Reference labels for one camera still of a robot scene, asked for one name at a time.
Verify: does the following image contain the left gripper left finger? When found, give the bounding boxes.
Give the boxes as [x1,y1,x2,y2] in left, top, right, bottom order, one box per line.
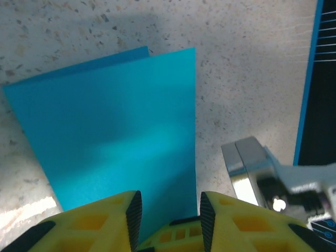
[0,190,143,252]

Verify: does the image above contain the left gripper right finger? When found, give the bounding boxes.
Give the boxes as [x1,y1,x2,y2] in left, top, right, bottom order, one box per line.
[199,191,332,252]

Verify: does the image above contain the blue paper sheet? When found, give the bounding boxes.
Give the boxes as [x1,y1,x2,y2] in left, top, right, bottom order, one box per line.
[2,46,197,245]

